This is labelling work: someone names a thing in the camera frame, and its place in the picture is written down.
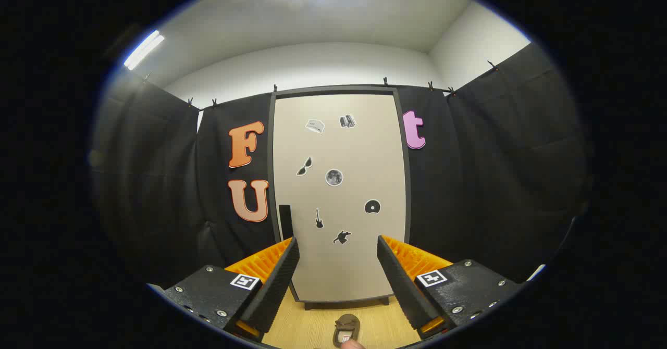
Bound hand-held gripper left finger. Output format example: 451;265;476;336
163;237;301;342

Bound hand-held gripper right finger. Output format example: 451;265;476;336
377;235;523;339

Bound brown fuzzy shoe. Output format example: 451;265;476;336
333;314;361;347

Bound grey shoe cabinet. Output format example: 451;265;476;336
267;84;412;310

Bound black backdrop cloth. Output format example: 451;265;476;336
91;42;592;287

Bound row of black cloth clips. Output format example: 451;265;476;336
141;60;498;109

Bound narrow ceiling light panel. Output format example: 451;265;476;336
123;30;165;71

